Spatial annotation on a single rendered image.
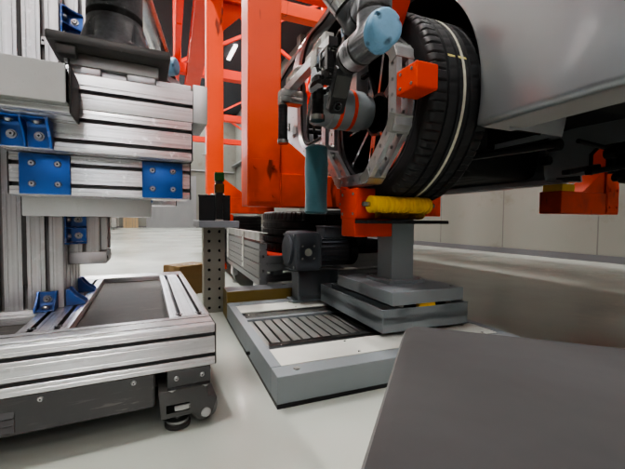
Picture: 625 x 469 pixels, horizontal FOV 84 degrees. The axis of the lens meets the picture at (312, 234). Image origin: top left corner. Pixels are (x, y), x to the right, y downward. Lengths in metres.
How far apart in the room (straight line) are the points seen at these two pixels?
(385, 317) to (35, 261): 0.98
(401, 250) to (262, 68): 1.05
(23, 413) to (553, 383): 0.81
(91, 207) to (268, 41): 1.18
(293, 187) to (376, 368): 1.00
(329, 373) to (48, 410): 0.58
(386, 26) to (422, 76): 0.28
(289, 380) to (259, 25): 1.53
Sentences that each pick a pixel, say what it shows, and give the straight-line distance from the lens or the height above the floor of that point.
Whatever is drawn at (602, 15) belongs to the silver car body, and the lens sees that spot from 1.07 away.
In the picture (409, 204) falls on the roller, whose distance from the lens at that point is 1.25.
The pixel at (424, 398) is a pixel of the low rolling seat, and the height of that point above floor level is 0.34.
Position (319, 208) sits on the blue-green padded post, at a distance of 1.31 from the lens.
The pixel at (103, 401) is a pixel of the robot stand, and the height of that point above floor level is 0.10.
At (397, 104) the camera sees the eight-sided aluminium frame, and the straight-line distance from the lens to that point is 1.11.
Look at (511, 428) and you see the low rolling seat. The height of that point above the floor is 0.34.
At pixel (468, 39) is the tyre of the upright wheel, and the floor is 1.03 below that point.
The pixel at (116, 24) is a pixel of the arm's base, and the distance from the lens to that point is 0.98.
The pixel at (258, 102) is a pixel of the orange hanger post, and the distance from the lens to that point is 1.75.
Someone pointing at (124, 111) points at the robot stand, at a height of 0.69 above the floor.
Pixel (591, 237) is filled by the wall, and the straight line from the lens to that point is 5.28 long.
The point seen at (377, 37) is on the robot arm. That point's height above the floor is 0.82.
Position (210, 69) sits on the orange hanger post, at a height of 1.90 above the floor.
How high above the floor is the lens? 0.45
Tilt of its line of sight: 2 degrees down
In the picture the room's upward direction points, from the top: straight up
